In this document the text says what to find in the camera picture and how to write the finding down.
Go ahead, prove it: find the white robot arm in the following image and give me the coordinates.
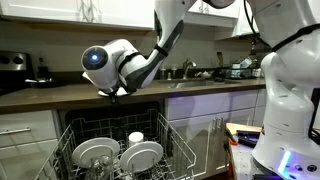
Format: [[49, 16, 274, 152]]
[[81, 0, 320, 180]]

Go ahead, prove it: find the wire dishwasher rack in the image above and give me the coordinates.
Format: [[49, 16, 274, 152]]
[[34, 109, 196, 180]]

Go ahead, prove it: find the white drawer front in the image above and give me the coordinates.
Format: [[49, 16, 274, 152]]
[[0, 111, 56, 147]]

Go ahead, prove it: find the clear glass in rack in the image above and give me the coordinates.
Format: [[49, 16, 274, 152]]
[[85, 155, 113, 180]]

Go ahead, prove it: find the white mug in rack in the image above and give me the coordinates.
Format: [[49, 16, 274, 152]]
[[128, 132, 144, 146]]

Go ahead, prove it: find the orange handled tool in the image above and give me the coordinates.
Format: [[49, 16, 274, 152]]
[[225, 128, 238, 146]]

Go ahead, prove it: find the white plate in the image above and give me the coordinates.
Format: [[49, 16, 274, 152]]
[[98, 87, 128, 97], [120, 141, 163, 173], [71, 137, 120, 168]]

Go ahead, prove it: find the silver toaster oven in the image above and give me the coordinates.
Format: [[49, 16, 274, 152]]
[[0, 50, 34, 92]]

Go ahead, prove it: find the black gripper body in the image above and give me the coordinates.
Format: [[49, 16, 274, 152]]
[[107, 87, 119, 97]]

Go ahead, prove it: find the steel sink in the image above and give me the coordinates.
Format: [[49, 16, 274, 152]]
[[159, 79, 235, 89]]

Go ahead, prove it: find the dish drying rack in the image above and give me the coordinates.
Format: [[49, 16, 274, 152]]
[[222, 58, 258, 80]]

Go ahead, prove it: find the chrome faucet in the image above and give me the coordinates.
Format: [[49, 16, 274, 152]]
[[183, 58, 197, 79]]

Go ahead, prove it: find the white upper cabinet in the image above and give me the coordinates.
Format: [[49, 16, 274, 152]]
[[0, 0, 155, 30]]

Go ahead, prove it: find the black frying pan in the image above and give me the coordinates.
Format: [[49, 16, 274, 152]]
[[25, 78, 61, 88]]

